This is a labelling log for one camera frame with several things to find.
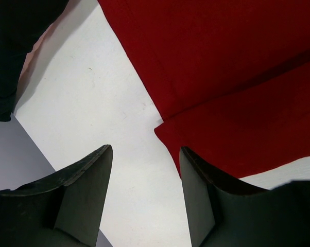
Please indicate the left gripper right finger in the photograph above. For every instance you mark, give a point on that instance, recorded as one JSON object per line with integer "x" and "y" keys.
{"x": 225, "y": 211}

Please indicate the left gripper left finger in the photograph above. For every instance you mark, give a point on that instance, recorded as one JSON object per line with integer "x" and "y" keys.
{"x": 62, "y": 209}

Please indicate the red t-shirt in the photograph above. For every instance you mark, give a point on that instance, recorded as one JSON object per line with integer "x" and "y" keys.
{"x": 230, "y": 79}

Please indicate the pink folded t-shirt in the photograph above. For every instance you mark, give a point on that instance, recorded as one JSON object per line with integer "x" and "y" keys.
{"x": 31, "y": 59}

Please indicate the black folded t-shirt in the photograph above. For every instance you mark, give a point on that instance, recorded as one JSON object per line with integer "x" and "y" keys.
{"x": 21, "y": 25}

